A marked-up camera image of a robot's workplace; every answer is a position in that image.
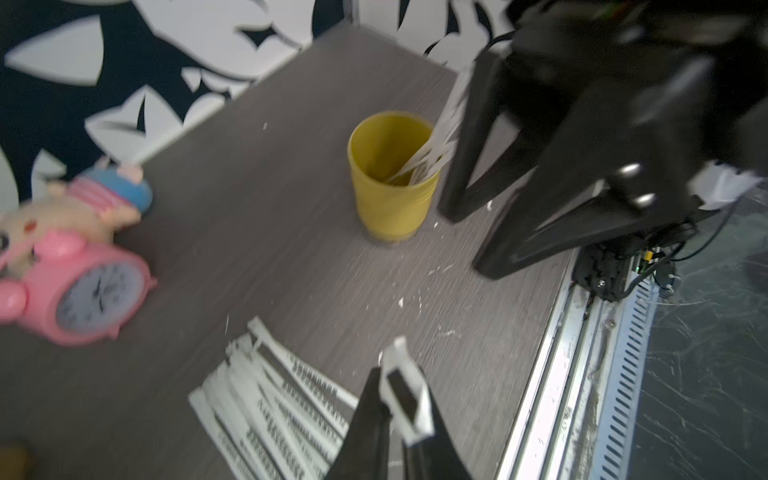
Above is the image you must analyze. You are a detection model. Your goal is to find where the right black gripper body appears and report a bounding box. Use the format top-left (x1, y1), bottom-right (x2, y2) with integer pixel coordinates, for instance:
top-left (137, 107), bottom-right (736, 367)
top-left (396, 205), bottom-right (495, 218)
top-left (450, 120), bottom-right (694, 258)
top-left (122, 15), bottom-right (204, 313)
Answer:
top-left (509, 11), bottom-right (750, 217)

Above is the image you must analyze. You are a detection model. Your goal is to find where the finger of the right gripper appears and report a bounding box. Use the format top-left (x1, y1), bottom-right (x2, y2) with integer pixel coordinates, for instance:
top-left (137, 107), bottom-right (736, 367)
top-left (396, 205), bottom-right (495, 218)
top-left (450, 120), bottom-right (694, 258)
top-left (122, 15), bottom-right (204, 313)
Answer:
top-left (474, 107), bottom-right (690, 279)
top-left (438, 51), bottom-right (539, 223)

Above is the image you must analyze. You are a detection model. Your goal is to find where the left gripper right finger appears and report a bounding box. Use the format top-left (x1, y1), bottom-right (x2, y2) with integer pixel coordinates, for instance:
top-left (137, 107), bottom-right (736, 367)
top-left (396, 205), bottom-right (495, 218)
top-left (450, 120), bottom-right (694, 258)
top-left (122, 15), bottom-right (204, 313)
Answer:
top-left (403, 388), bottom-right (471, 480)

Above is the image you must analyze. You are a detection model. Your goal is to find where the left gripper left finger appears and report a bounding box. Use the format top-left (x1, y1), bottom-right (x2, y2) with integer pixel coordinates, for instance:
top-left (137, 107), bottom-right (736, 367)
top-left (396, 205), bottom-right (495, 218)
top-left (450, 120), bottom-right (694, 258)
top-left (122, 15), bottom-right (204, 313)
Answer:
top-left (325, 367), bottom-right (391, 480)

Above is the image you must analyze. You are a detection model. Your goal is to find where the eleventh white straw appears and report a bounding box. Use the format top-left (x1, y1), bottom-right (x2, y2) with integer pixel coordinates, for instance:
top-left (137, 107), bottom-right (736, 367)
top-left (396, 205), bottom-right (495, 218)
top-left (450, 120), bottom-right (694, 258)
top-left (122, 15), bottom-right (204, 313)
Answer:
top-left (247, 316), bottom-right (359, 409)

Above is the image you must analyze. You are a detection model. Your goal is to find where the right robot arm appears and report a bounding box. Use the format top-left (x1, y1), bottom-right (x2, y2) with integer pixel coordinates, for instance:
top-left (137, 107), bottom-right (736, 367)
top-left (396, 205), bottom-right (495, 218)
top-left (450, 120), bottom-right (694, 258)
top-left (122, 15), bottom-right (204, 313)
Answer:
top-left (439, 1), bottom-right (767, 279)

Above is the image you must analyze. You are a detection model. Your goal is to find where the bundle of wrapped straws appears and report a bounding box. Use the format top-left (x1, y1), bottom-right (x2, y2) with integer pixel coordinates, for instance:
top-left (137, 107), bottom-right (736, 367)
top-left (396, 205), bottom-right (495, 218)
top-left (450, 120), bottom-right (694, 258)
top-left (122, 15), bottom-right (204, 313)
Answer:
top-left (387, 66), bottom-right (474, 186)

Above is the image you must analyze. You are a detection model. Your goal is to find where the yellow plastic cup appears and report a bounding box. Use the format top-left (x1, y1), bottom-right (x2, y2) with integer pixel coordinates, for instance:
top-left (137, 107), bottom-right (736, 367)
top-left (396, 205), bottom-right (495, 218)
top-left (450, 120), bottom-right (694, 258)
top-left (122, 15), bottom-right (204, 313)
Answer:
top-left (347, 111), bottom-right (439, 243)

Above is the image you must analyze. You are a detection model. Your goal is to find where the pink alarm clock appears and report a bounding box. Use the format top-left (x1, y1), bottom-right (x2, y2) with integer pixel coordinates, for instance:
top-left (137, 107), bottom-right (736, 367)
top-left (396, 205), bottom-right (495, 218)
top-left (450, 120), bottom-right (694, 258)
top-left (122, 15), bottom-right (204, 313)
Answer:
top-left (1, 230), bottom-right (157, 347)

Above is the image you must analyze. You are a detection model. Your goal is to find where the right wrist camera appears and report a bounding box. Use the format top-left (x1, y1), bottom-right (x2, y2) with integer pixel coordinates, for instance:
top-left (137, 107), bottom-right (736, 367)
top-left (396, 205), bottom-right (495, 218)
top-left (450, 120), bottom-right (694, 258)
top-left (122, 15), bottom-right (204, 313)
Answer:
top-left (687, 161), bottom-right (764, 211)

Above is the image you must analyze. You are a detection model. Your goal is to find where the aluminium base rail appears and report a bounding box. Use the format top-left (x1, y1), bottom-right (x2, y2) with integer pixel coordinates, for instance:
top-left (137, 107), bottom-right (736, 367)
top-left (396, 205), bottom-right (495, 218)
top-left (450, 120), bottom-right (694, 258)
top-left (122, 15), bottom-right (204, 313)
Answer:
top-left (495, 252), bottom-right (602, 479)

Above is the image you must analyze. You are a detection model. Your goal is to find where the white cable duct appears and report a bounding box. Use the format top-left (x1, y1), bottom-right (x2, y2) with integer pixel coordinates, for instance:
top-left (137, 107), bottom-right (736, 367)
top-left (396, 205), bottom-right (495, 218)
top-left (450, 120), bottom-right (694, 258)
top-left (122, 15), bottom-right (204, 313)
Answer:
top-left (588, 279), bottom-right (659, 479)

